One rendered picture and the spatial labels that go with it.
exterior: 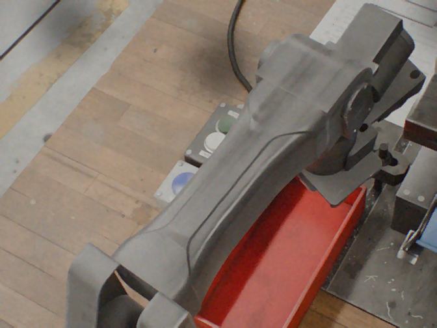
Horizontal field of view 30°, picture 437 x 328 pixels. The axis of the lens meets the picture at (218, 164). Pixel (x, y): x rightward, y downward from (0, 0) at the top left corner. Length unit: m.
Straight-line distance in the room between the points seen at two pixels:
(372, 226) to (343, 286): 0.10
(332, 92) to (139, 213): 0.56
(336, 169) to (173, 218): 0.25
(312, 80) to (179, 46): 0.69
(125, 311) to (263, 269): 0.47
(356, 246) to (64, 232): 0.40
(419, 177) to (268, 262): 0.22
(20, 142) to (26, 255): 1.28
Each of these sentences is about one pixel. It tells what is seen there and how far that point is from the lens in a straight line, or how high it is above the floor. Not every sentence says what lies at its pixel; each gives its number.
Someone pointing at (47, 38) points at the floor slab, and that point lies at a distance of 2.63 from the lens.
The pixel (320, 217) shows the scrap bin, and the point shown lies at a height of 0.91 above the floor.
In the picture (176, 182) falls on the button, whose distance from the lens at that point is 1.10.
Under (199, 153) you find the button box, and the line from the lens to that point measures 1.13.
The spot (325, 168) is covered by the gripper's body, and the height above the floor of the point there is 1.22.
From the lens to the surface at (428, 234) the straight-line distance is 1.00.
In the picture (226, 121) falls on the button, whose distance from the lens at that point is 1.15.
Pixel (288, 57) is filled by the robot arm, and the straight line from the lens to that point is 0.63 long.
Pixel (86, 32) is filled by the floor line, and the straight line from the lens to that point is 2.61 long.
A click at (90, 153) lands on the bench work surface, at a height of 0.90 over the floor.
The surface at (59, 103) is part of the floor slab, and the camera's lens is 2.45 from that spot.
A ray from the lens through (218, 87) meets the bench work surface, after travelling 1.24.
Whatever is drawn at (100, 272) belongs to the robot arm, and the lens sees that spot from 0.56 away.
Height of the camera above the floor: 1.86
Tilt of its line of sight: 56 degrees down
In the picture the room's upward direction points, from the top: 9 degrees counter-clockwise
